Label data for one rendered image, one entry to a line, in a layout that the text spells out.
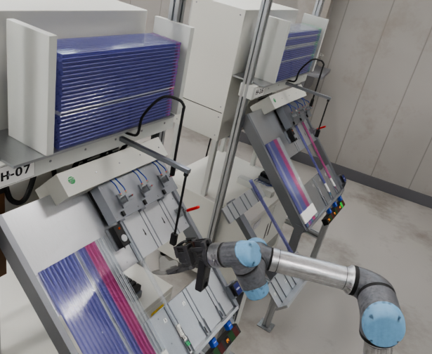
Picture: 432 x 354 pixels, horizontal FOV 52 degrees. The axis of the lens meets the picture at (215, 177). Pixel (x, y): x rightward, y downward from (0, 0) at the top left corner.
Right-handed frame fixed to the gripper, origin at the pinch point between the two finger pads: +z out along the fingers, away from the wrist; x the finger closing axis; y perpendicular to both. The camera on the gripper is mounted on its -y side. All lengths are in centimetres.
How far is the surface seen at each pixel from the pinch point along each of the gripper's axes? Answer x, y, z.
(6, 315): 25, -6, 63
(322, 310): -145, -106, 24
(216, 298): -23.1, -26.6, 4.3
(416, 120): -374, -32, -15
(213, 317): -17.3, -31.0, 3.5
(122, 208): 1.1, 21.4, 10.2
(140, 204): -6.6, 19.7, 9.8
